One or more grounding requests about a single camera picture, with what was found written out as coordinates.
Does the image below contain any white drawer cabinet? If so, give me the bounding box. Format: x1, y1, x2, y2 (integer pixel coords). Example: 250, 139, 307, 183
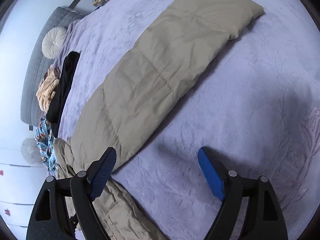
0, 149, 49, 233

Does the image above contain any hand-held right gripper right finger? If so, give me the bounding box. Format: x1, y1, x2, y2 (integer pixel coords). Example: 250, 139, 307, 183
197, 147, 288, 240

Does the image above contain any beige quilted down coat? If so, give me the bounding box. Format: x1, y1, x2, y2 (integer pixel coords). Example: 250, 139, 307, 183
54, 0, 265, 240

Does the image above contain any purple plush blanket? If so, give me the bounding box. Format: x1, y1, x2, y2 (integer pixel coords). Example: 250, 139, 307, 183
45, 0, 320, 240

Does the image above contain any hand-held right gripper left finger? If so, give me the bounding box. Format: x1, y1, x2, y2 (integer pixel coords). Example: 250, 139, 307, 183
26, 147, 117, 240

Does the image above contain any beige patterned cloth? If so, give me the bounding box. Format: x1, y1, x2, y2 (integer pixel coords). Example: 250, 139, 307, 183
36, 64, 61, 112

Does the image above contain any blue cartoon print garment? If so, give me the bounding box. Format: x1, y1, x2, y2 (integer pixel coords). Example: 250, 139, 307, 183
35, 117, 59, 173

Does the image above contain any grey quilted headboard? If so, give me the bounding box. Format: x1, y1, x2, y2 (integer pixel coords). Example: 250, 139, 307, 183
20, 6, 87, 130

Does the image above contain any round white cushion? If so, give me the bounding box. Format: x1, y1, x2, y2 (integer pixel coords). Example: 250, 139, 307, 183
42, 27, 67, 59

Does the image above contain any black garment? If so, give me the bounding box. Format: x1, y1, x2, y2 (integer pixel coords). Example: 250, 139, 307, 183
46, 51, 81, 135

